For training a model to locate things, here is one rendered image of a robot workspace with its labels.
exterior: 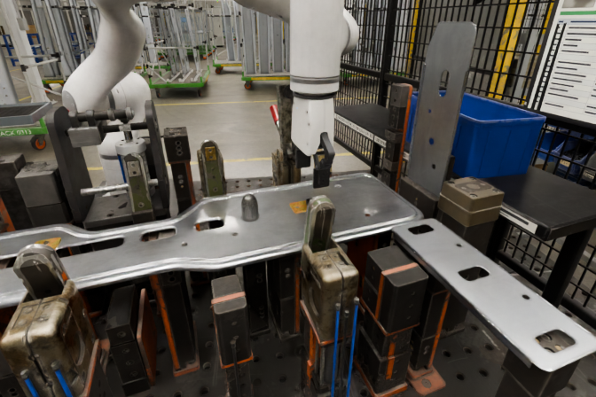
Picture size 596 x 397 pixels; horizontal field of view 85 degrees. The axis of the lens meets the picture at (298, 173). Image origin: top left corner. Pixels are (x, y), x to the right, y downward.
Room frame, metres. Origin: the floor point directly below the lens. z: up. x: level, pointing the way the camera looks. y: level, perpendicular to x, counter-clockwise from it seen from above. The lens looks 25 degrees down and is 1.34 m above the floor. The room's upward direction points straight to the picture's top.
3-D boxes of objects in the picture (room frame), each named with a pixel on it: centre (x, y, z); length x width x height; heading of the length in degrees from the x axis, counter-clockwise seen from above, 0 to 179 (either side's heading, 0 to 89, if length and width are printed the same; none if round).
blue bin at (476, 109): (0.79, -0.41, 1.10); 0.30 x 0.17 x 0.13; 12
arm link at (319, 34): (0.58, -0.03, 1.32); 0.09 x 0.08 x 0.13; 148
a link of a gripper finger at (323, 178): (0.52, -0.05, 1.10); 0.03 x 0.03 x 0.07; 20
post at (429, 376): (0.44, -0.24, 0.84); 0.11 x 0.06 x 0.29; 20
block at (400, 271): (0.42, -0.16, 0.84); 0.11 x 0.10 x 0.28; 20
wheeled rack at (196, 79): (7.22, 2.45, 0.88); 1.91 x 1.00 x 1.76; 10
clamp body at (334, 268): (0.36, -0.04, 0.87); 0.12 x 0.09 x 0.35; 20
